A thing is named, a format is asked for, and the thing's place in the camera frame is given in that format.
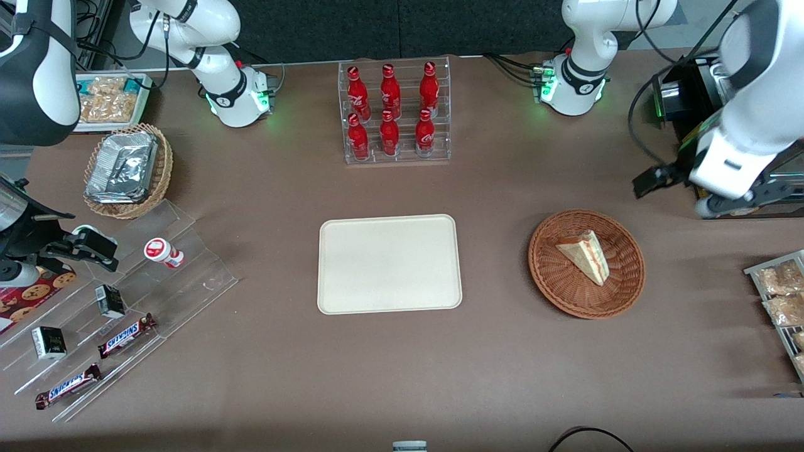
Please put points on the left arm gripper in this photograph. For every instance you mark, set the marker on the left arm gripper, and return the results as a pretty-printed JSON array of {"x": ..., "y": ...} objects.
[{"x": 673, "y": 174}]

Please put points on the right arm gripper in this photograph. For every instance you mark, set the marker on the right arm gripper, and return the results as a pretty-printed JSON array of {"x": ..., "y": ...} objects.
[{"x": 28, "y": 235}]

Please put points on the triangular sandwich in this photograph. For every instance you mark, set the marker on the triangular sandwich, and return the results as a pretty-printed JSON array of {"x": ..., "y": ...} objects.
[{"x": 587, "y": 257}]

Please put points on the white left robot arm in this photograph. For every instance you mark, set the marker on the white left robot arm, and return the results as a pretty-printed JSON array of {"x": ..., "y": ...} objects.
[{"x": 763, "y": 113}]

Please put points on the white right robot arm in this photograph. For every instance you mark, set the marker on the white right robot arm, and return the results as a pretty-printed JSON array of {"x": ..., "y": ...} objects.
[{"x": 213, "y": 25}]

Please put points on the light wicker basket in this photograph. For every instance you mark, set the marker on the light wicker basket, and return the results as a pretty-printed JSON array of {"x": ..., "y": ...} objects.
[{"x": 160, "y": 169}]

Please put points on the white snack tray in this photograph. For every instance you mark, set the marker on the white snack tray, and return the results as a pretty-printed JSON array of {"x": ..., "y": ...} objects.
[{"x": 81, "y": 127}]

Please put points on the tray of snack bags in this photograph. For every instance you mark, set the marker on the tray of snack bags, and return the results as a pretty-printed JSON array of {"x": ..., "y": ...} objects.
[{"x": 754, "y": 271}]

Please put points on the round brown wicker basket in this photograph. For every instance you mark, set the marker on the round brown wicker basket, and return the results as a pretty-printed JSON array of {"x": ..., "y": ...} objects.
[{"x": 565, "y": 282}]

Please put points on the cream plastic tray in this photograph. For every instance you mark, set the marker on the cream plastic tray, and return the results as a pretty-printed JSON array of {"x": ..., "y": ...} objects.
[{"x": 389, "y": 263}]

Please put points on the small black carton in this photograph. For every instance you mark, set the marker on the small black carton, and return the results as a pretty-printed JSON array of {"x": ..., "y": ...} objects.
[
  {"x": 49, "y": 343},
  {"x": 110, "y": 302}
]

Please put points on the red cookie box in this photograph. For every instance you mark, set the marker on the red cookie box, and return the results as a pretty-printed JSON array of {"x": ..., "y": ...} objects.
[{"x": 31, "y": 301}]

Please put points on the small red white bottle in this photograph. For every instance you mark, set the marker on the small red white bottle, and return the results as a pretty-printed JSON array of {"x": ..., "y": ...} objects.
[{"x": 162, "y": 252}]

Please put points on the silver foil packet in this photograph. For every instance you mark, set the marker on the silver foil packet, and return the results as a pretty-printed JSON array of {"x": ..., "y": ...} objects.
[{"x": 122, "y": 166}]

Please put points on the Snickers chocolate bar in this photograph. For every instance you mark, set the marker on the Snickers chocolate bar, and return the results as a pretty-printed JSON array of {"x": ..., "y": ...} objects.
[
  {"x": 68, "y": 387},
  {"x": 125, "y": 336}
]

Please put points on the clear acrylic stepped display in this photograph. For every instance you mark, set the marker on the clear acrylic stepped display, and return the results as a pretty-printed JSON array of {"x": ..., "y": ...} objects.
[{"x": 188, "y": 276}]

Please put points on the clear bag of snacks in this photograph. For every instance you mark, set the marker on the clear bag of snacks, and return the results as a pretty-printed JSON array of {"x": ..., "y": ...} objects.
[{"x": 110, "y": 100}]

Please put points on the clear packet of nuts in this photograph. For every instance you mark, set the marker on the clear packet of nuts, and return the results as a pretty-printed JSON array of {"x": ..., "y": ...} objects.
[
  {"x": 785, "y": 311},
  {"x": 782, "y": 279}
]

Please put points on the red cola bottle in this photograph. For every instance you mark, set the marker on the red cola bottle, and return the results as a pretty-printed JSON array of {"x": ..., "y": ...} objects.
[
  {"x": 389, "y": 135},
  {"x": 391, "y": 93},
  {"x": 425, "y": 133},
  {"x": 358, "y": 138},
  {"x": 358, "y": 94},
  {"x": 429, "y": 89}
]

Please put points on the clear acrylic bottle rack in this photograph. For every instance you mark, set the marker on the clear acrylic bottle rack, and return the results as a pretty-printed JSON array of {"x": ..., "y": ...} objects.
[{"x": 405, "y": 158}]

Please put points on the small grey object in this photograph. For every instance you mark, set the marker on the small grey object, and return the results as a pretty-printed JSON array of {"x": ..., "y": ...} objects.
[{"x": 409, "y": 446}]

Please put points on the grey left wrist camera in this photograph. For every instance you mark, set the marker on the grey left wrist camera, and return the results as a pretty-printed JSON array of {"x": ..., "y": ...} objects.
[{"x": 713, "y": 206}]

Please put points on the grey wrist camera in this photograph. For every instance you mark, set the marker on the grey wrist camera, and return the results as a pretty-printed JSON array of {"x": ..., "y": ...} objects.
[
  {"x": 713, "y": 206},
  {"x": 16, "y": 275}
]

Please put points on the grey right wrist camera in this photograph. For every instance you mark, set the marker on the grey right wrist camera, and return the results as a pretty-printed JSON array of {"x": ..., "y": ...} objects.
[{"x": 16, "y": 275}]

